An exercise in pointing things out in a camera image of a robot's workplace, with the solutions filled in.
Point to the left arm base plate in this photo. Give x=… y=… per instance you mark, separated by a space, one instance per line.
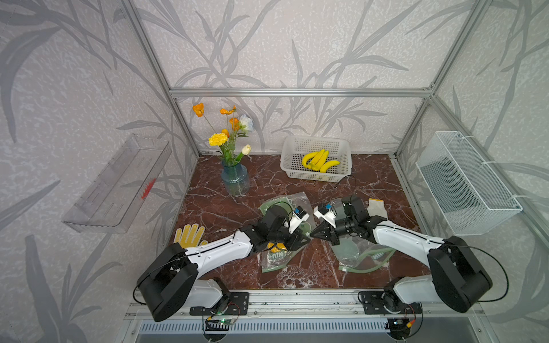
x=231 y=303

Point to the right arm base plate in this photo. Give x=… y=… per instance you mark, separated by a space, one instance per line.
x=380 y=302

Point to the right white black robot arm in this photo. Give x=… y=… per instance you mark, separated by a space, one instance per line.
x=457 y=278

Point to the artificial flower bouquet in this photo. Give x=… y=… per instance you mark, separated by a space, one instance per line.
x=226 y=139

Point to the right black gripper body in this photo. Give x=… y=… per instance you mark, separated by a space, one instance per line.
x=343 y=227

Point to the white wire mesh basket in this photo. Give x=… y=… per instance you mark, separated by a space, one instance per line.
x=471 y=196

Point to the zip-top bag with bananas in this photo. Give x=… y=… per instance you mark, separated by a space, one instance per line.
x=274 y=260
x=359 y=256

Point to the yellow banana taken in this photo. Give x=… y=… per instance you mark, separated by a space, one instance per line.
x=310 y=160
x=329 y=164

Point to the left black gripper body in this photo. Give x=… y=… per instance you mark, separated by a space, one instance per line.
x=281 y=236

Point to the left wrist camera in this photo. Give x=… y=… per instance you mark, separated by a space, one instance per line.
x=299 y=215

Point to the clear acrylic wall shelf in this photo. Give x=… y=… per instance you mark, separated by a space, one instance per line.
x=111 y=203

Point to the yellow work glove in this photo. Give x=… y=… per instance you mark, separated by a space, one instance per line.
x=191 y=235

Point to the white plastic basket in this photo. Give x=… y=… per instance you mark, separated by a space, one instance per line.
x=296 y=147

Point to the blue glass vase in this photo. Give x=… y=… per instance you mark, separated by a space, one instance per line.
x=236 y=179

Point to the aluminium front rail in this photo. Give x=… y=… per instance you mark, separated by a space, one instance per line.
x=313 y=304

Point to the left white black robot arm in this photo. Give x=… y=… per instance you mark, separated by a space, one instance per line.
x=173 y=281

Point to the white work glove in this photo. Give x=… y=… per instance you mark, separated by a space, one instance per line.
x=377 y=208

